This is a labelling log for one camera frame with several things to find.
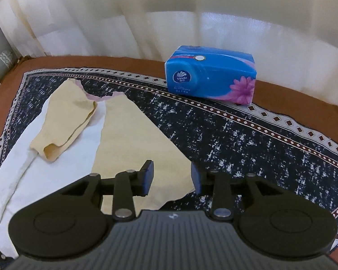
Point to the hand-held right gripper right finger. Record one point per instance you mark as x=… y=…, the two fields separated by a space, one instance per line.
x=195 y=178

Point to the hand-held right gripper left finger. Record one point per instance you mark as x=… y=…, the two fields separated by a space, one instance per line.
x=149 y=174

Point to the beige garment with pink trim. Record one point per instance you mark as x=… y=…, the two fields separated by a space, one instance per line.
x=135 y=140

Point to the white garment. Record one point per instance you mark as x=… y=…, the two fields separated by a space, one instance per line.
x=22 y=157

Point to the dark patterned mat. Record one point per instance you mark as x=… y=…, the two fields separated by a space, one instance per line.
x=242 y=146

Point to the blue tissue pack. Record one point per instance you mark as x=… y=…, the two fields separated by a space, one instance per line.
x=208 y=76

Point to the sheer white curtain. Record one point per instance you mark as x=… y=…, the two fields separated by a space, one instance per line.
x=101 y=14

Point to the grey bolster pillow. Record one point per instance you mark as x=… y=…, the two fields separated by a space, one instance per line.
x=4 y=60

